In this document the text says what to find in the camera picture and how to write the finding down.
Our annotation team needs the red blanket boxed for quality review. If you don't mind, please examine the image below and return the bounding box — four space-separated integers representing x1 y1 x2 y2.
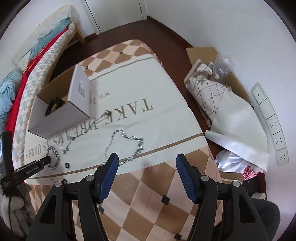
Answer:
1 26 69 137

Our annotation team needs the white power strip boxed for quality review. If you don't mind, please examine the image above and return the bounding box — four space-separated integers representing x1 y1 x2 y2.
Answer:
251 83 289 166

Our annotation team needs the clear bubble wrap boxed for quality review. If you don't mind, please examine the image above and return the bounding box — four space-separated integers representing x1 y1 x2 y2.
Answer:
213 54 235 79

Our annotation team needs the thin silver pendant necklace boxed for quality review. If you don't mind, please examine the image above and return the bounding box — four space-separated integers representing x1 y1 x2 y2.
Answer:
60 109 112 154

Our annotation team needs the white cardboard box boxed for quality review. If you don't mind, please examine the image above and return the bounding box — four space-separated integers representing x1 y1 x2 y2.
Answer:
28 65 90 138

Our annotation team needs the bed with checkered mattress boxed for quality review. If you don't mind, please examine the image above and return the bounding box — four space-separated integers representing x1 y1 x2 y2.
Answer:
11 4 82 168

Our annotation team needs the floral grid patterned cloth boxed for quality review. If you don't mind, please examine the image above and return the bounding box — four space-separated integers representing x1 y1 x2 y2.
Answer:
184 59 228 127

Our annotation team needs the red white plastic bag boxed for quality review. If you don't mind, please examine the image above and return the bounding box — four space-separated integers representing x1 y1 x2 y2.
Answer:
215 150 266 180

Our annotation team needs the light blue duvet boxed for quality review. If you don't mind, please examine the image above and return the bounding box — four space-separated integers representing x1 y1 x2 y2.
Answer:
0 67 23 133

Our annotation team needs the flat brown cardboard sheet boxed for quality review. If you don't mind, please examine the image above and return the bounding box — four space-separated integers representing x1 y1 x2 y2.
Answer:
186 47 250 103

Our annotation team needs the black smart band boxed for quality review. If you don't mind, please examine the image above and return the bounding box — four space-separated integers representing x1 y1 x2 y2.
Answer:
45 97 65 116

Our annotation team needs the white door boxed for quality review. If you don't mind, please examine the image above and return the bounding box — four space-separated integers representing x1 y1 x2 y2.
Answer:
82 0 147 35

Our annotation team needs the blue grey bedsheet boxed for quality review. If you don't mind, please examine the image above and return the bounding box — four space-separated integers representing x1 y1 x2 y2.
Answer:
29 17 71 61

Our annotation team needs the thick silver chain bracelet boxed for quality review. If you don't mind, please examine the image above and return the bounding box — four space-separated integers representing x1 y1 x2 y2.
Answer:
46 146 61 170

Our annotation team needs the white gloved left hand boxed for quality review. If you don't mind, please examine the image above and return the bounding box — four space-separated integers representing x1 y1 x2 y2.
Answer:
1 183 36 237

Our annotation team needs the silver link chain necklace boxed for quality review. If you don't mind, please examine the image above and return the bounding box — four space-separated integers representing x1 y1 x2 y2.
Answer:
103 129 145 166

